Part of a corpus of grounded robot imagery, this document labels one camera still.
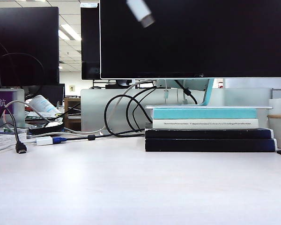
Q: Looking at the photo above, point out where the white charging cable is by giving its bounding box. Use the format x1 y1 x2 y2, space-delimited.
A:
126 0 155 29

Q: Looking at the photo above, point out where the teal book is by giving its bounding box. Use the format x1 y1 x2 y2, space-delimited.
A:
152 108 258 120

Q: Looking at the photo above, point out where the dark navy book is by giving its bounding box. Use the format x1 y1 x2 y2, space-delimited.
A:
144 138 277 152
144 128 274 139

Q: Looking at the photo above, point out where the brown wooden cabinet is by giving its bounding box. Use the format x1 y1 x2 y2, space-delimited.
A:
64 97 82 131

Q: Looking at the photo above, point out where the light blue monitor stand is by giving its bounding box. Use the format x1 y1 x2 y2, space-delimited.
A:
145 78 274 110

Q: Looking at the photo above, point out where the black AOC monitor white bezel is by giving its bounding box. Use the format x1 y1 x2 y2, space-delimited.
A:
99 0 281 80

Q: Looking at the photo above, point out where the narrow black monitor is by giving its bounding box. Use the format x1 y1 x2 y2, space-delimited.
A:
80 3 101 80

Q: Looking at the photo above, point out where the white book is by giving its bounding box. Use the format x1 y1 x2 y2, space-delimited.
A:
152 119 259 129

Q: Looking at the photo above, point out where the small black background monitor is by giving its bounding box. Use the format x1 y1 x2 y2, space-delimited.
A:
25 83 65 106

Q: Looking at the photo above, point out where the black round flat device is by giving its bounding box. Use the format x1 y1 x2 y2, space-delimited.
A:
29 121 64 135

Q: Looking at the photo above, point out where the white bottle blue print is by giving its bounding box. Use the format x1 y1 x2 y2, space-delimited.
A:
28 95 61 115

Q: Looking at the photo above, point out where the white adapter blue plug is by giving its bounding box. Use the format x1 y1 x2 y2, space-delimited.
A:
25 137 54 146

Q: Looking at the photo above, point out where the ceiling light panel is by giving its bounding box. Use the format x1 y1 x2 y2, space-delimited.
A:
58 24 81 42

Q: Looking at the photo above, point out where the wide black monitor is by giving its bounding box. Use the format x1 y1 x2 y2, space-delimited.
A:
0 6 60 87

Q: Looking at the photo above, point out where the white box printed label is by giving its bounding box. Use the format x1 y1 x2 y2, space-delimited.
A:
0 133 27 153

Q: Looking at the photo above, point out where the black looped power cable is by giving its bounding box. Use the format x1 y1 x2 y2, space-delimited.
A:
104 87 156 137
126 88 156 132

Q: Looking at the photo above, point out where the long grey cable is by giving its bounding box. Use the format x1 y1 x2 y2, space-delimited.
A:
64 80 154 135

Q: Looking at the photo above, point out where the black monitor cable with ferrite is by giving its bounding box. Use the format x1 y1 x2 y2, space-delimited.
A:
174 79 198 105

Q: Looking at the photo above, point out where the blue VGA plug black cable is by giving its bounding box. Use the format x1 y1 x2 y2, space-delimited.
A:
52 130 146 143

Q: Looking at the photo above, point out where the grey white arched cable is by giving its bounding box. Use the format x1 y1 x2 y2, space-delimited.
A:
4 100 54 124

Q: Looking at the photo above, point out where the black HDMI cable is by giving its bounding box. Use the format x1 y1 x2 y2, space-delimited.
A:
0 108 28 155

